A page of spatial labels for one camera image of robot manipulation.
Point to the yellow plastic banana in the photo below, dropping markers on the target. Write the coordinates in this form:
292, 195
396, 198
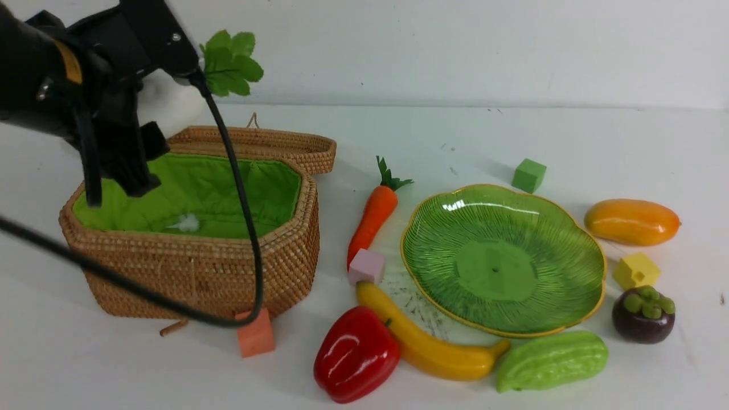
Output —
429, 354

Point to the orange yellow plastic mango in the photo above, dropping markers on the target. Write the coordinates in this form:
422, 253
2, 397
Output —
632, 222

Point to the green leaf-shaped plate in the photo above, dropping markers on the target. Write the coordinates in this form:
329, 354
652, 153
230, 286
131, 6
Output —
504, 262

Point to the green foam cube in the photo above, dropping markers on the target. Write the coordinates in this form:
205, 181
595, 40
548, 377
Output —
528, 176

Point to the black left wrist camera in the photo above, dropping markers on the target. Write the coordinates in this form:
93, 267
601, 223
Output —
154, 34

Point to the woven wicker basket green lining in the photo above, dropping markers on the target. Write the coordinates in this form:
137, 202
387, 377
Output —
187, 239

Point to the purple plastic mangosteen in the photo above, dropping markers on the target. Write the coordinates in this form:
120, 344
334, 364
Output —
644, 315

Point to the green plastic bitter gourd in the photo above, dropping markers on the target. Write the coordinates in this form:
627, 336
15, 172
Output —
549, 362

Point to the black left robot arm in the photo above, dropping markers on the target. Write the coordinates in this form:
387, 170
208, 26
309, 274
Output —
23, 74

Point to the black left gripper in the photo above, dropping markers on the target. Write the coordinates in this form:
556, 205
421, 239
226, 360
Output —
84, 87

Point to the orange plastic carrot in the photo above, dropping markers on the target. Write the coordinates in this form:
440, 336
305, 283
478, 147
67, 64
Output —
380, 205

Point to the woven wicker basket lid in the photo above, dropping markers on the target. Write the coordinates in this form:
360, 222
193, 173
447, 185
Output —
312, 153

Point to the red plastic bell pepper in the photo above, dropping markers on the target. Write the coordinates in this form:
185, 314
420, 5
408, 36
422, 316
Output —
359, 354

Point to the white plastic radish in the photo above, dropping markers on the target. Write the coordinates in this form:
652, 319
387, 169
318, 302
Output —
173, 104

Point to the yellow foam cube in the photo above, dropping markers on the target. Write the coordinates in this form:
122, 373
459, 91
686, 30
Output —
634, 270

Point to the orange foam cube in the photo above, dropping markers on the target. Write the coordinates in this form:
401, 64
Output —
257, 338

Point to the pink foam cube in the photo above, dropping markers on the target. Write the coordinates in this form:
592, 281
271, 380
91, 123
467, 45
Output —
366, 266

